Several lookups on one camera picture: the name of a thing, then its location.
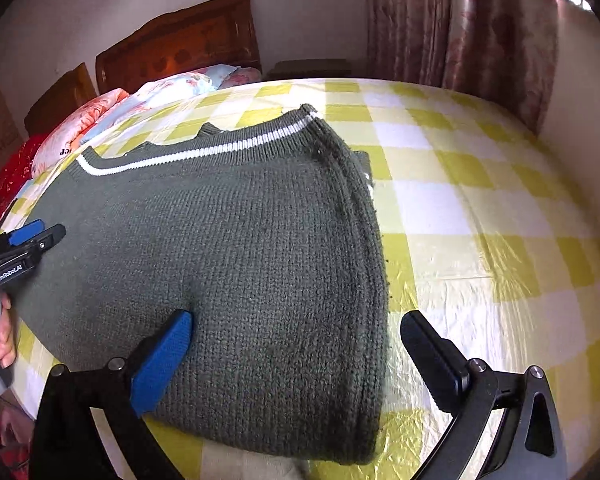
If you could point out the red patterned blanket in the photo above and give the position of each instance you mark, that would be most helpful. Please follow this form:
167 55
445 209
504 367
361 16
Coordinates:
15 170

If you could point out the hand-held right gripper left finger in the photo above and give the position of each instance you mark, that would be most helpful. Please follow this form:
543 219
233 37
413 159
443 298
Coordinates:
162 362

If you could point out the green knit sweater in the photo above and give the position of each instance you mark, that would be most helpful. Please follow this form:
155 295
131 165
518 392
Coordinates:
255 260

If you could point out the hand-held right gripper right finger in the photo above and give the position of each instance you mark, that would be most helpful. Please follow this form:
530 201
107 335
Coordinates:
430 360

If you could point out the light blue floral pillow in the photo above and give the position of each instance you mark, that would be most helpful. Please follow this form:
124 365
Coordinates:
180 85

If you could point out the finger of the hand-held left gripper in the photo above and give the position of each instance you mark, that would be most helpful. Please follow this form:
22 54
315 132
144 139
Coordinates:
27 231
50 238

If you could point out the bed with checkered sheet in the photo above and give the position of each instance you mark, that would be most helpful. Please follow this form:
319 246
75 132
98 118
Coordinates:
480 210

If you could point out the large carved wooden headboard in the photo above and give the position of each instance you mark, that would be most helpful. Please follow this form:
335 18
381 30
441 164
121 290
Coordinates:
180 45

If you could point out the dark wooden nightstand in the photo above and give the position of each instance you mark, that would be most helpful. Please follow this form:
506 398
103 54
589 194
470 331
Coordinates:
310 69

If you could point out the small wooden headboard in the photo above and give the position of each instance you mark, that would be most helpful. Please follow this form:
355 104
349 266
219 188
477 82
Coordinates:
60 100

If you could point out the pink floral pillow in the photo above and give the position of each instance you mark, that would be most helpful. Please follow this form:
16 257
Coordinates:
70 130

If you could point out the pink floral curtain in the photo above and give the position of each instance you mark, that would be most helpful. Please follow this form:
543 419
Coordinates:
455 35

